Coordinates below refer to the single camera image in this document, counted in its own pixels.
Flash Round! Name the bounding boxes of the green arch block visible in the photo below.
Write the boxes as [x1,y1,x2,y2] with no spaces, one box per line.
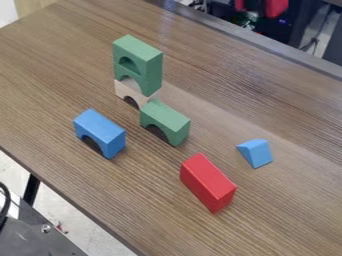
[110,34,165,83]
[138,98,193,148]
[113,61,165,98]

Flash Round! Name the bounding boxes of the white arch block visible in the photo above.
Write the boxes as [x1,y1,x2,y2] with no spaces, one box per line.
[113,77,163,111]

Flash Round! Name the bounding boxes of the red arch block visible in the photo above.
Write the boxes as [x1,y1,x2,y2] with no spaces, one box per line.
[179,152,238,215]

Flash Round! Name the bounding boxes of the blue arch block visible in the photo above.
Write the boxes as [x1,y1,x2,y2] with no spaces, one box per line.
[72,108,129,160]

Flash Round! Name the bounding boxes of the blue wedge block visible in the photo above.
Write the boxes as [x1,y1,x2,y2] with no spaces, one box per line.
[235,138,276,170]

